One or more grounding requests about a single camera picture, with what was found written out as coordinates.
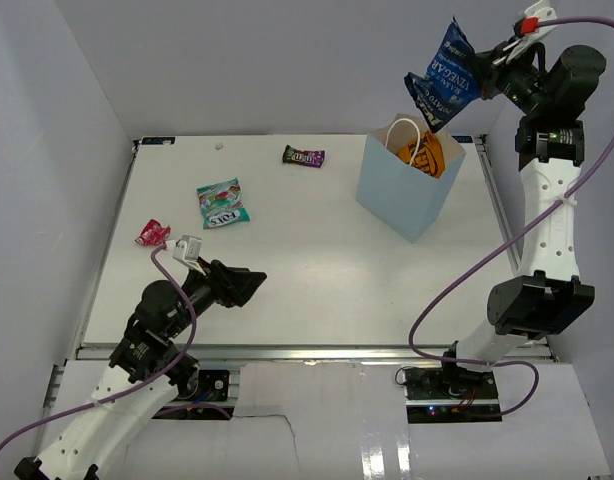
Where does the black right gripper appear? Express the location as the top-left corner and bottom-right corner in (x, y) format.
(465, 36), (551, 117)

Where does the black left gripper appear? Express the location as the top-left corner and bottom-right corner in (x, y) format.
(167, 255), (267, 337)

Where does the blue kettle chip bag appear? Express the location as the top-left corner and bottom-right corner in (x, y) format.
(404, 18), (481, 133)

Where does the teal Fox's candy bag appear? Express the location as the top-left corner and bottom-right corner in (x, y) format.
(196, 178), (250, 229)

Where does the orange honey dijon chip bag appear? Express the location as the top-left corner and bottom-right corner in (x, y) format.
(396, 132), (446, 179)

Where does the brown purple M&M's pack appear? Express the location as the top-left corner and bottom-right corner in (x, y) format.
(282, 145), (326, 168)

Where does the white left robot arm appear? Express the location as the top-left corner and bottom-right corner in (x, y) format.
(14, 260), (267, 479)

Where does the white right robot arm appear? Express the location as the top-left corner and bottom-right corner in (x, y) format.
(438, 44), (606, 399)

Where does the light blue paper bag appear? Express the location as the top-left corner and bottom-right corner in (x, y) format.
(356, 114), (466, 242)

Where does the red crumpled candy wrapper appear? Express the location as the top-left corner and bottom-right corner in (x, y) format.
(135, 219), (171, 246)

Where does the blue corner label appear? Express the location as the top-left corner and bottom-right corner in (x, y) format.
(140, 137), (176, 146)

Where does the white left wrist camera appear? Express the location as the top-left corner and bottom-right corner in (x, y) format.
(166, 235), (202, 271)

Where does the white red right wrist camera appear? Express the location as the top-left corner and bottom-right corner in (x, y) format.
(507, 0), (557, 57)

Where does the aluminium front frame rail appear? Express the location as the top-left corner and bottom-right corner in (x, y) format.
(76, 343), (553, 361)

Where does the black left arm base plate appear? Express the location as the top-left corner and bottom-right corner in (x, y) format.
(189, 370), (230, 402)

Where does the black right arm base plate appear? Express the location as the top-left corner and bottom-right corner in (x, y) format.
(399, 367), (498, 400)

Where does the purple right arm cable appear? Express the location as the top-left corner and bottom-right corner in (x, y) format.
(394, 15), (614, 416)

